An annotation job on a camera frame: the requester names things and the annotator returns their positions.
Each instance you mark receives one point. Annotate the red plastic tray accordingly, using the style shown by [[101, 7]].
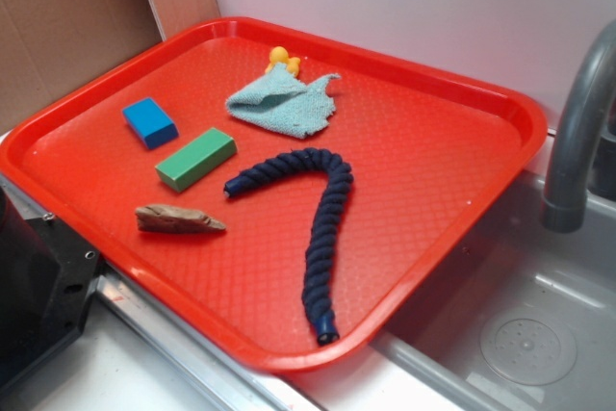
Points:
[[430, 152]]

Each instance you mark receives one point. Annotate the brown wood piece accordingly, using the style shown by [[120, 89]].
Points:
[[162, 218]]

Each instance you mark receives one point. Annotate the brown cardboard panel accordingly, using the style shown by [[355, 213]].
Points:
[[51, 47]]

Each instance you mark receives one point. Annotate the green rectangular block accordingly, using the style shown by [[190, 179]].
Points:
[[196, 159]]

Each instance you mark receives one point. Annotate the grey faucet spout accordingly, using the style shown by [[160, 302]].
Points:
[[583, 153]]

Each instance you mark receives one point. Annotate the grey plastic sink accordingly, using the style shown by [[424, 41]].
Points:
[[516, 317]]

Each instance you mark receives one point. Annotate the yellow rubber duck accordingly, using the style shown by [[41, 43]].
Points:
[[280, 55]]

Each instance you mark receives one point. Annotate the light blue cloth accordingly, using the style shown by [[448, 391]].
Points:
[[280, 103]]

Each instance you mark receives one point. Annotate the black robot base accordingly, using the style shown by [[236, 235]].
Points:
[[48, 276]]

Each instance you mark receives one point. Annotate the blue rectangular block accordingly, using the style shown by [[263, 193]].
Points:
[[150, 123]]

